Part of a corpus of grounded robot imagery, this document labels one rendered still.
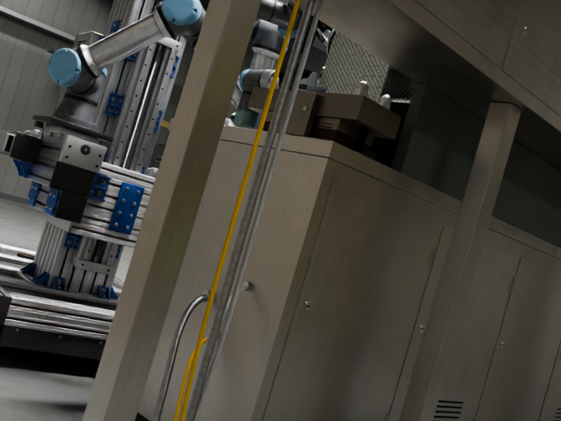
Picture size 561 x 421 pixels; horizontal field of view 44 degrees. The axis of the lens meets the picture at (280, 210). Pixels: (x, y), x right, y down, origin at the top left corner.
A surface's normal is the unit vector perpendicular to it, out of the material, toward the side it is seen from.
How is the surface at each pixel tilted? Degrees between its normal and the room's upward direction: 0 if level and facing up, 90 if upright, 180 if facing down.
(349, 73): 90
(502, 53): 90
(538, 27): 90
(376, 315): 90
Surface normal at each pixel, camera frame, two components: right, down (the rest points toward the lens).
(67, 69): -0.23, -0.01
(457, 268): -0.68, -0.22
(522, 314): 0.67, 0.18
